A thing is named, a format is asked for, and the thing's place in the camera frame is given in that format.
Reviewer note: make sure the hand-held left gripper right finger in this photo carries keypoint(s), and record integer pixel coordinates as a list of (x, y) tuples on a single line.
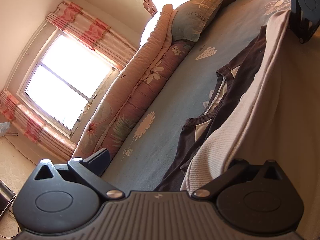
[(220, 178)]

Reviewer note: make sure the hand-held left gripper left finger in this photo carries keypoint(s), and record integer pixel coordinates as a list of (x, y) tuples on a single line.
[(97, 161)]

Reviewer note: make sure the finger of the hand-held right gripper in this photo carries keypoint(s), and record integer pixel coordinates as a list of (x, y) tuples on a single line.
[(300, 27)]

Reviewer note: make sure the cream and black raglan sweatshirt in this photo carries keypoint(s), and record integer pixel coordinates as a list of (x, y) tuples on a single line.
[(275, 105)]

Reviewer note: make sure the pink patterned curtain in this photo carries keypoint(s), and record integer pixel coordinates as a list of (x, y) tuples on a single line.
[(32, 125), (92, 30)]

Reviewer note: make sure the folded floral quilt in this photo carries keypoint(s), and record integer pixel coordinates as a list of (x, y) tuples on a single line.
[(140, 85)]

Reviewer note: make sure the window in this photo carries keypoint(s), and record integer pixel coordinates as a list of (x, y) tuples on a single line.
[(65, 80)]

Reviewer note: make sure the air conditioner pipe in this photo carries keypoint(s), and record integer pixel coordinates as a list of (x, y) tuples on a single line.
[(13, 134)]

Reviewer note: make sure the white air conditioner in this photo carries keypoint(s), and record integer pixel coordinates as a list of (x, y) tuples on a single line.
[(4, 129)]

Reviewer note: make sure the black flat screen television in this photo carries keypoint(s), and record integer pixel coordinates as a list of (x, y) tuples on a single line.
[(6, 200)]

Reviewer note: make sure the blue floral pillow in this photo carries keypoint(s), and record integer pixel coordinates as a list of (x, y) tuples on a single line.
[(195, 20)]

